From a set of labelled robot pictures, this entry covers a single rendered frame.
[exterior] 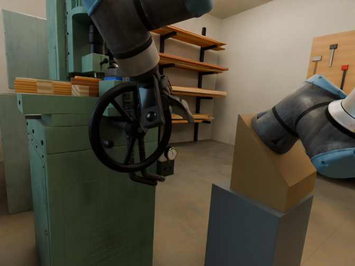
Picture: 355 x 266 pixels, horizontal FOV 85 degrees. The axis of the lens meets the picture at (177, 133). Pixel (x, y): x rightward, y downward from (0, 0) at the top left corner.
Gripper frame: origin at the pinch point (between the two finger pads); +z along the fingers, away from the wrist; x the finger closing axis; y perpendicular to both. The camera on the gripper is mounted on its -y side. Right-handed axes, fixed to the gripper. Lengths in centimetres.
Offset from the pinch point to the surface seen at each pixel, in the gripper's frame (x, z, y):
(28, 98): 37.3, -18.2, 5.7
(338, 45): -191, 142, 231
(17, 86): 49, -18, 16
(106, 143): 13.9, -7.9, -7.9
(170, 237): 31, 96, -6
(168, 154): 10.6, 28.9, 12.2
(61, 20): 45, -24, 56
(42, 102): 35.7, -15.3, 6.8
